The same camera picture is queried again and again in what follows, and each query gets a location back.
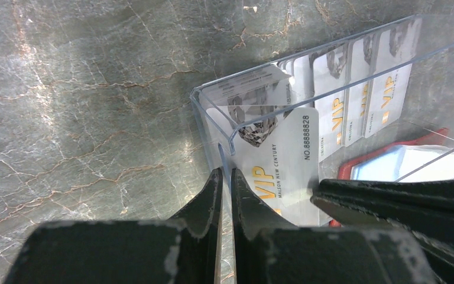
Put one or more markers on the clear plastic card box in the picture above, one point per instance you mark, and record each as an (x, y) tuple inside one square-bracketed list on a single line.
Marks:
[(339, 160)]

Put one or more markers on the red leather card holder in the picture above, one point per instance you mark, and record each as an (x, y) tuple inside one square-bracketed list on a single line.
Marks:
[(424, 159)]

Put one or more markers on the silver VIP card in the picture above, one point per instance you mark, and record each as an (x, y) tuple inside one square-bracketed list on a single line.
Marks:
[(280, 163)]

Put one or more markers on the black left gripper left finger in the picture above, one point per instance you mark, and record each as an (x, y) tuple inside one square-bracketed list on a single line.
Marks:
[(181, 249)]

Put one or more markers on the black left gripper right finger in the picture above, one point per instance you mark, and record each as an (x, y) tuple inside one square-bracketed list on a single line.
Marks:
[(270, 249)]

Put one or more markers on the stack of silver VIP cards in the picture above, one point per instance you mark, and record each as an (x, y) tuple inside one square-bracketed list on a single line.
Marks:
[(357, 85)]

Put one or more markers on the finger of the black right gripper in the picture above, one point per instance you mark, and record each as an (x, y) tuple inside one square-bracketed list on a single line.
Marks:
[(424, 208)]

